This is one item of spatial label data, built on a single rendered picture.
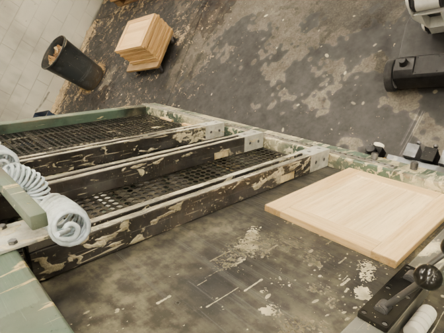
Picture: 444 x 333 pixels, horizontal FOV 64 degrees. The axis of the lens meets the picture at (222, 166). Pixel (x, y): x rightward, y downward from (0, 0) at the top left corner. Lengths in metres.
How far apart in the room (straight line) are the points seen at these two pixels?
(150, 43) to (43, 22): 2.58
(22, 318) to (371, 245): 0.71
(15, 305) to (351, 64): 2.59
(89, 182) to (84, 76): 4.15
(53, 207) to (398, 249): 0.73
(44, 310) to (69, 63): 4.67
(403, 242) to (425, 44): 1.76
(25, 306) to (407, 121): 2.25
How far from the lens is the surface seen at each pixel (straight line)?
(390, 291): 0.73
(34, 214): 0.50
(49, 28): 6.38
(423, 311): 0.75
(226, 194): 1.04
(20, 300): 0.63
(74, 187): 1.15
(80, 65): 5.21
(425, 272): 0.61
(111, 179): 1.20
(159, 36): 4.23
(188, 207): 0.95
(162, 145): 1.59
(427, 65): 2.43
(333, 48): 3.01
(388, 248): 0.92
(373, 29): 2.98
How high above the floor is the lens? 2.14
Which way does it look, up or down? 46 degrees down
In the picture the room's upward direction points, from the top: 57 degrees counter-clockwise
